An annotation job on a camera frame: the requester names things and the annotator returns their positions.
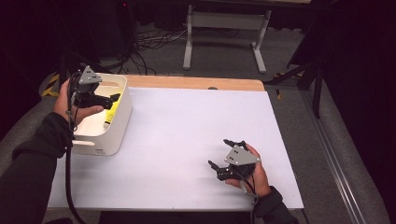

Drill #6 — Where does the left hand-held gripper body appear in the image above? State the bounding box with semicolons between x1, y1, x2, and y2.
72;65;115;110

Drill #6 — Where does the person's right hand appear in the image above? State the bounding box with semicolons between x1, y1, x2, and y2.
224;143;272;198

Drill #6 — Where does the person's left hand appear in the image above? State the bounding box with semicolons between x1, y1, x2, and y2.
52;77;105;125

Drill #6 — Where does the yellow black hazard tape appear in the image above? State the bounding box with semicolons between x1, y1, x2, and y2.
41;73;61;98

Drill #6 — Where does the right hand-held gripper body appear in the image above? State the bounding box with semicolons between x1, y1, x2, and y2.
216;145;262;182

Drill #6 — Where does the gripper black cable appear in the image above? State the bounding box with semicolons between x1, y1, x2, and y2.
64;72;88;224
235;170;260;224

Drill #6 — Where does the grey metal desk frame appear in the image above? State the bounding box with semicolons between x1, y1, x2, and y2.
182;3;273;75

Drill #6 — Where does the metal floor rail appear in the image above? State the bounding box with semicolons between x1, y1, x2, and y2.
300;90;367;224

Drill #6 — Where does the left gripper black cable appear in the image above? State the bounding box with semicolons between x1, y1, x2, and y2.
64;72;88;224

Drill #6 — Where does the black angled stand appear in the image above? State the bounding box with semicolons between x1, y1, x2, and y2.
264;59;325;119

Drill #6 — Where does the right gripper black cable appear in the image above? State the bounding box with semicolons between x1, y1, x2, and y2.
235;170;260;224

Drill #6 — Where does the white plastic bin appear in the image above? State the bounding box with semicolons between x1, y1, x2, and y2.
72;72;133;157

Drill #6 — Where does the white table mat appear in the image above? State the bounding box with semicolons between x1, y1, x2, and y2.
47;87;304;210

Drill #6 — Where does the person's dark clothing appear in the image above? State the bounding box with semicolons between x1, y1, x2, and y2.
99;210;253;224

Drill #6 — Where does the bundle of black floor cables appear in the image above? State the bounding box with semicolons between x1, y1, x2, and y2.
102;27;189;76

